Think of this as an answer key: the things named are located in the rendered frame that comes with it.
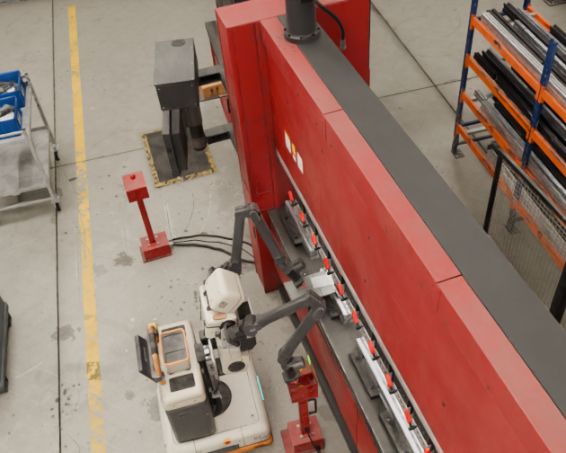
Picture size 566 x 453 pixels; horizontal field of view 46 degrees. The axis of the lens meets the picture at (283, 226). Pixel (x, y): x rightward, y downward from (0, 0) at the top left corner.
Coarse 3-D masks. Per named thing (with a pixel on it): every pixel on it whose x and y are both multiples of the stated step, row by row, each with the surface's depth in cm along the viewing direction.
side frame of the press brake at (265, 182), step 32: (256, 0) 380; (320, 0) 374; (352, 0) 374; (224, 32) 371; (256, 32) 368; (352, 32) 389; (224, 64) 400; (256, 64) 382; (352, 64) 404; (256, 96) 397; (256, 128) 412; (256, 160) 430; (256, 192) 449; (256, 256) 509
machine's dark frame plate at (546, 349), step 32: (320, 64) 328; (352, 96) 307; (384, 128) 289; (384, 160) 274; (416, 160) 272; (416, 192) 259; (448, 192) 257; (448, 224) 246; (480, 256) 234; (480, 288) 224; (512, 288) 223; (512, 320) 214; (544, 320) 213; (544, 352) 205; (544, 384) 197
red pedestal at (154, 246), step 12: (132, 180) 509; (144, 180) 508; (132, 192) 503; (144, 192) 507; (144, 204) 524; (144, 216) 532; (144, 240) 558; (156, 240) 556; (144, 252) 550; (156, 252) 554; (168, 252) 559
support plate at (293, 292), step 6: (306, 276) 403; (312, 276) 402; (288, 282) 400; (306, 282) 399; (288, 288) 397; (294, 288) 397; (312, 288) 396; (318, 288) 396; (324, 288) 395; (330, 288) 395; (288, 294) 394; (294, 294) 394; (300, 294) 393; (318, 294) 392; (324, 294) 392
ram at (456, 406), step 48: (288, 96) 357; (336, 192) 321; (336, 240) 347; (384, 240) 273; (384, 288) 291; (384, 336) 313; (432, 336) 250; (432, 384) 266; (480, 384) 220; (432, 432) 284; (480, 432) 232
